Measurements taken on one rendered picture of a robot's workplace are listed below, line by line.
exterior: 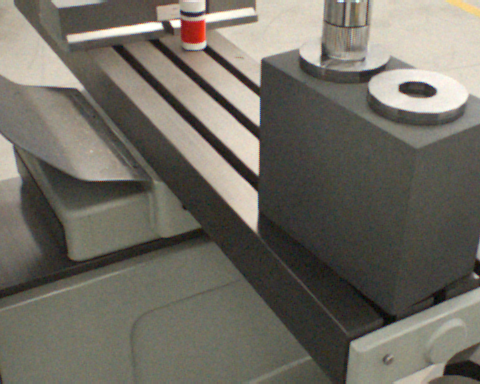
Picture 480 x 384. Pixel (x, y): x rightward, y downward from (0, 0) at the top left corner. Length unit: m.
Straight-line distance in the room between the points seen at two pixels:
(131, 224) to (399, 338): 0.51
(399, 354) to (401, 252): 0.12
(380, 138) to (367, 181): 0.05
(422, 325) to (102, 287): 0.55
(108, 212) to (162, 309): 0.22
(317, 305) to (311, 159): 0.14
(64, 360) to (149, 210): 0.26
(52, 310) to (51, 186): 0.18
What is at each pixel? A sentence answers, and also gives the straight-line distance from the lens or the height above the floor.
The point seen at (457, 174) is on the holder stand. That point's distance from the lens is 0.69.
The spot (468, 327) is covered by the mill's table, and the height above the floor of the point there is 0.90.
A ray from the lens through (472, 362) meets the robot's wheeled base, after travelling 1.19.
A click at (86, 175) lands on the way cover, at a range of 1.04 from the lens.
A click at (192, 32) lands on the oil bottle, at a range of 1.25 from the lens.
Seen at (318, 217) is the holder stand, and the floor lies 0.99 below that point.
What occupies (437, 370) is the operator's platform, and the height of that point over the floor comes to 0.40.
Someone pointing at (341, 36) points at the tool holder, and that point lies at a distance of 0.73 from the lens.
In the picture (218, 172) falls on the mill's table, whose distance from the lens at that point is 0.93.
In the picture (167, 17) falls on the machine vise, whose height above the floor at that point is 0.97.
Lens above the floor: 1.43
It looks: 33 degrees down
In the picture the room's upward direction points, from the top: 3 degrees clockwise
